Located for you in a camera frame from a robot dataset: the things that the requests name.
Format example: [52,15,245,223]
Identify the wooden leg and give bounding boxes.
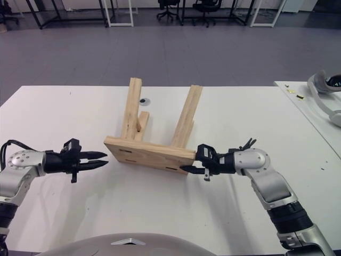
[170,84,204,149]
[120,77,143,142]

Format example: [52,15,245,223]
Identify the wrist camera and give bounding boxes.
[196,143,218,163]
[61,138,82,154]

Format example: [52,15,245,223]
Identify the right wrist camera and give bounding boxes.
[196,143,218,163]

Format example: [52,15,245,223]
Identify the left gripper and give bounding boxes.
[44,149,110,184]

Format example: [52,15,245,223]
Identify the wooden seat board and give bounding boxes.
[103,135,198,176]

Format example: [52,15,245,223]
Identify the black office chair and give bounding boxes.
[191,0,218,28]
[156,0,181,22]

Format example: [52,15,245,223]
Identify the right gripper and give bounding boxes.
[179,150,236,182]

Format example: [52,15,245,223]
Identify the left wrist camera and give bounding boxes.
[61,138,82,154]

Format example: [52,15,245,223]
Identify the white grey headset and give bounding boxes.
[307,70,341,126]

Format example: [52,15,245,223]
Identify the robot body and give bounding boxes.
[36,233,222,256]

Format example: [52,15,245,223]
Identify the wooden cross bar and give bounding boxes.
[136,111,150,133]

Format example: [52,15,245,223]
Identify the black cable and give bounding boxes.
[228,138,258,155]
[0,139,37,171]

